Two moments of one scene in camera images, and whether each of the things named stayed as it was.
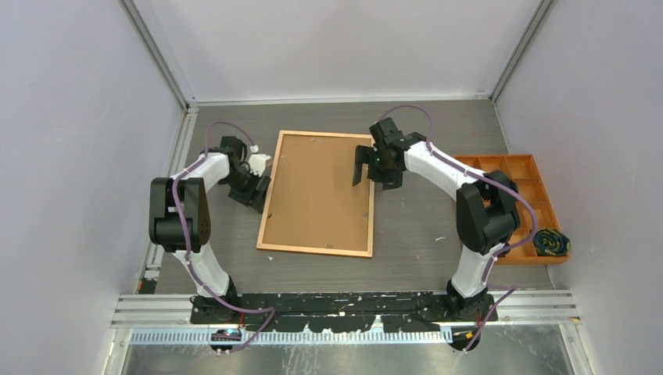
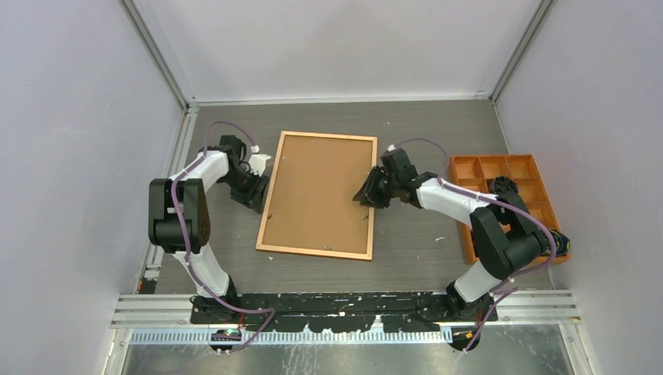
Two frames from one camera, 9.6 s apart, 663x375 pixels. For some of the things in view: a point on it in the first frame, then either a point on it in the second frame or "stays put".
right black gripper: x=393 y=180 → x=367 y=195
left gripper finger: x=261 y=190 stays put
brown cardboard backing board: x=314 y=204 stays put
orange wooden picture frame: x=311 y=205 stays put
